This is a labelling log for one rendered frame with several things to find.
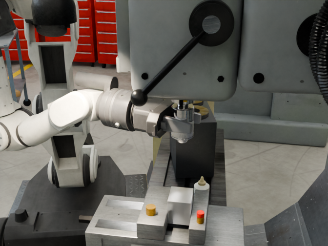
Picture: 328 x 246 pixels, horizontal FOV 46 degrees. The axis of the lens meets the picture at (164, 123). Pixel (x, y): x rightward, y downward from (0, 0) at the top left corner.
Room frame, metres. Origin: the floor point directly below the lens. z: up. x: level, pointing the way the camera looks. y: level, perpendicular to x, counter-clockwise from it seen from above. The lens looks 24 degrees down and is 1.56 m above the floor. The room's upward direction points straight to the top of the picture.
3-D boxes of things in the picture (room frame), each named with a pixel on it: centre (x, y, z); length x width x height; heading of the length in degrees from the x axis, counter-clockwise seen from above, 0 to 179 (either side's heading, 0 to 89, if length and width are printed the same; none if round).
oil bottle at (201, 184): (0.86, -0.10, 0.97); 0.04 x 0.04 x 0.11
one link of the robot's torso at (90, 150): (1.52, 0.40, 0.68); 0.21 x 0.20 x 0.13; 6
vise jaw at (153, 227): (0.74, 0.02, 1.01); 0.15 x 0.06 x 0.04; 171
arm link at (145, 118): (0.78, 0.04, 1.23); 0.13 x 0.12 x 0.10; 155
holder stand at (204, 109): (1.14, -0.09, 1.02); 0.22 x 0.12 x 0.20; 4
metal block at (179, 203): (0.73, -0.04, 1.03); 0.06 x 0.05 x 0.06; 171
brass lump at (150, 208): (0.71, 0.03, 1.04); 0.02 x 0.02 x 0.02
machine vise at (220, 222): (0.74, -0.01, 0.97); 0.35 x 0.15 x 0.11; 81
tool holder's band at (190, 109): (0.74, -0.04, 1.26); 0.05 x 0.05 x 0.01
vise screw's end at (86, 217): (0.77, 0.18, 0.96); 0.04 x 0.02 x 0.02; 81
